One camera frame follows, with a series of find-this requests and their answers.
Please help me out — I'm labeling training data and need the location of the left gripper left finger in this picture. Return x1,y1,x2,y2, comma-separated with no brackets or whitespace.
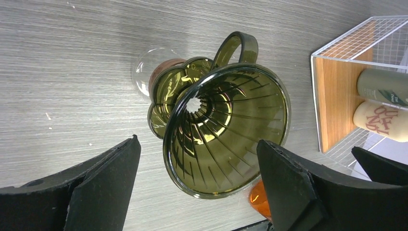
0,135,141,231

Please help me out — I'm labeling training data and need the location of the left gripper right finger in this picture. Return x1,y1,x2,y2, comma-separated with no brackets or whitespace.
256,140,408,231

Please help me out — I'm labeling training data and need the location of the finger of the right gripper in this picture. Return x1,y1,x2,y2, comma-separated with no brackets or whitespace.
351,146,408,186

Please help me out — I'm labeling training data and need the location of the dark green coffee dripper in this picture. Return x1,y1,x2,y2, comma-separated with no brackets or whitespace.
148,31,291,199

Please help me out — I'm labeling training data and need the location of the orange glass carafe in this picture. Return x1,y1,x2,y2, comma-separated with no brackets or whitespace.
249,180,272,221

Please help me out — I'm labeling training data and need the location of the cream lettered bottle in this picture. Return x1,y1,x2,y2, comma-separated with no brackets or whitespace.
353,101,408,142

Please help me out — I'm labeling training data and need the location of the grey green bottle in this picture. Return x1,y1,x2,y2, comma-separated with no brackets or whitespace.
357,68,408,108

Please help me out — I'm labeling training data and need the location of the clear glass beaker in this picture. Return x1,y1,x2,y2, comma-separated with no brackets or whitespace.
131,47,186,102

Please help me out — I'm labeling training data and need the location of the white wire shelf rack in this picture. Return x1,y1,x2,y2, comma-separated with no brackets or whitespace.
310,15,408,180

